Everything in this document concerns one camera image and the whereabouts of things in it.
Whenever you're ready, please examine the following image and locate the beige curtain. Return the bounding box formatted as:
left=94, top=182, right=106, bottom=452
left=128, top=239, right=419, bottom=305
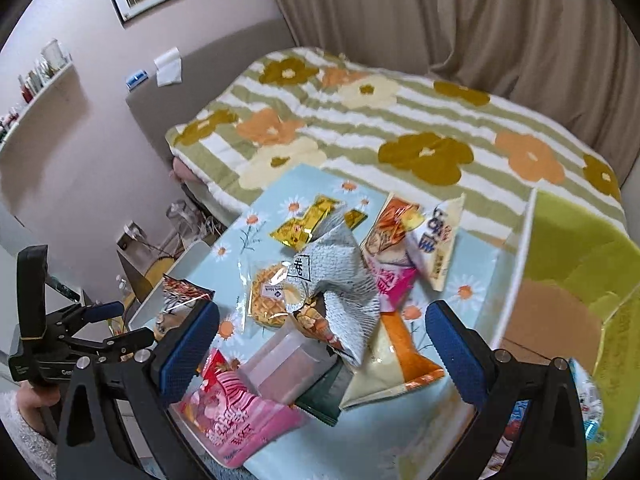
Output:
left=276, top=0, right=639, bottom=178

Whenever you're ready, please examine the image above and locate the grey white patterned bag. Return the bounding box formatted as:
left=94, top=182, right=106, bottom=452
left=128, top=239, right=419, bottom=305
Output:
left=288, top=223, right=381, bottom=367

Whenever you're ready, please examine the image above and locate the yellow bedside stool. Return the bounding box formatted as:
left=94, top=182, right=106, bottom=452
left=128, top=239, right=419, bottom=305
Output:
left=117, top=254, right=176, bottom=323

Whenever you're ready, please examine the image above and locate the red orange snack bag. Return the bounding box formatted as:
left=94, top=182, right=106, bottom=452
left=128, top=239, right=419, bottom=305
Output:
left=153, top=274, right=215, bottom=341

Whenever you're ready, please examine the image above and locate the clear plastic container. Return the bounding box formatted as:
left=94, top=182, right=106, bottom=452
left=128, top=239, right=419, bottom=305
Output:
left=238, top=320, right=337, bottom=404

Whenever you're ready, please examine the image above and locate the white fuzzy sleeve forearm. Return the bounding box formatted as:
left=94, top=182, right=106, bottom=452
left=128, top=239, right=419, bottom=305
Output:
left=1, top=391, right=58, bottom=479

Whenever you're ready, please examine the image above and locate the green cardboard box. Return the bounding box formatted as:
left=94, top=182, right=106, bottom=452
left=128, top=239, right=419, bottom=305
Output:
left=475, top=190, right=639, bottom=479

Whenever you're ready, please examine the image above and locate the white wall shelf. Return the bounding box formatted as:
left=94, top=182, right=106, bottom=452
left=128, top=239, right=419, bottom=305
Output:
left=0, top=61, right=75, bottom=153

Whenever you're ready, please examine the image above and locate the floral striped bed quilt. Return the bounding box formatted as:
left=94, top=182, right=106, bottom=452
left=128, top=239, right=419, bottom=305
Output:
left=165, top=48, right=626, bottom=242

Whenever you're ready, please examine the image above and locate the orange cracker snack bag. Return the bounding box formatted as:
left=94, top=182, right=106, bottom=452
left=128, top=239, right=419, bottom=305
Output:
left=360, top=194, right=418, bottom=276

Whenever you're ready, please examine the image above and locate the grey headboard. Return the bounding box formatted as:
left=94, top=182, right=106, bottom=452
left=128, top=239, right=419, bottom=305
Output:
left=126, top=18, right=294, bottom=167

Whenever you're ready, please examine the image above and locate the pink strawberry snack bag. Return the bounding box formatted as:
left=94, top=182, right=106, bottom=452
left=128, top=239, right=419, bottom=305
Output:
left=179, top=349, right=308, bottom=469

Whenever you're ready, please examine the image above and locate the person's left hand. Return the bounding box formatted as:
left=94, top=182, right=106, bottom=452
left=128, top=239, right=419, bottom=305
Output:
left=16, top=382, right=61, bottom=436

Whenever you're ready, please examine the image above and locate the white and blue snack bag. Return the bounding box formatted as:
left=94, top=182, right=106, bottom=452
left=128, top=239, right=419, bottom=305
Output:
left=568, top=359, right=604, bottom=442

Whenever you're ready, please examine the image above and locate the pink white snack bag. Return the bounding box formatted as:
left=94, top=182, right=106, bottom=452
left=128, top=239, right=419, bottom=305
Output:
left=368, top=259, right=418, bottom=313

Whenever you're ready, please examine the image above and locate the clear waffle cookie bag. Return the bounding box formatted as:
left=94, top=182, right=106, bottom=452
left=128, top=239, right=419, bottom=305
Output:
left=247, top=261, right=324, bottom=330

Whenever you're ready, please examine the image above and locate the blue item on headboard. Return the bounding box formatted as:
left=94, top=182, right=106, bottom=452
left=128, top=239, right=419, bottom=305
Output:
left=126, top=70, right=149, bottom=92

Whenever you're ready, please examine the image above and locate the yellow gold snack bag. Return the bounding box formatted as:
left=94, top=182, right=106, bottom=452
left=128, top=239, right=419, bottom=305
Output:
left=270, top=195, right=368, bottom=252

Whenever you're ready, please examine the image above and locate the white blue stick bag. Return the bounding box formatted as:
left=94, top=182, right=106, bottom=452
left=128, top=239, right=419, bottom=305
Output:
left=400, top=194, right=465, bottom=292

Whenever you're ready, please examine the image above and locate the cream orange snack bag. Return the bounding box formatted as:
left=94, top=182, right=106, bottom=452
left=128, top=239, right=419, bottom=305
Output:
left=340, top=312, right=445, bottom=410

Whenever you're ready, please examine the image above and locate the dark green packet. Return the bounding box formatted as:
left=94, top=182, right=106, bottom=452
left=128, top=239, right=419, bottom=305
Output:
left=295, top=361, right=352, bottom=427

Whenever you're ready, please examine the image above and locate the white paper on headboard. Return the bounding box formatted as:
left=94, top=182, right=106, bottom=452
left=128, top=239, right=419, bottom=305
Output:
left=154, top=47, right=182, bottom=87

